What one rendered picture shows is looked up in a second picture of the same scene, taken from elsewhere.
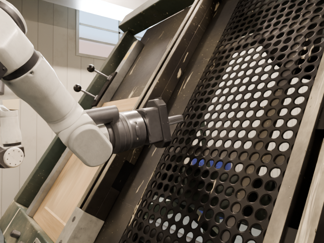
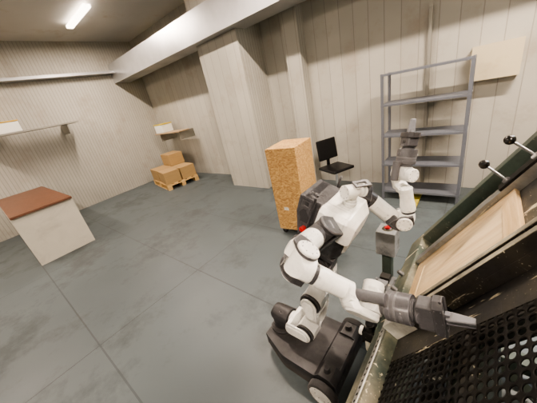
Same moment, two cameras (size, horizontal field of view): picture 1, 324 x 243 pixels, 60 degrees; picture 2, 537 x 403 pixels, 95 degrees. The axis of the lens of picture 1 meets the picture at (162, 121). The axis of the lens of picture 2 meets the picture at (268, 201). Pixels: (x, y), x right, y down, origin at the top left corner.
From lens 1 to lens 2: 0.78 m
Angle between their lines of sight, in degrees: 81
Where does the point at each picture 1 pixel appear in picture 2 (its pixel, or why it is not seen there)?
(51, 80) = (325, 287)
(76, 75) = not seen: outside the picture
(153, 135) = (423, 325)
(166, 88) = (519, 261)
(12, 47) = (302, 278)
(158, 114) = (431, 314)
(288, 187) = not seen: outside the picture
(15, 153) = (404, 222)
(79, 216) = not seen: hidden behind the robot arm
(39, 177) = (443, 225)
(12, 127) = (405, 202)
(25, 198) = (430, 237)
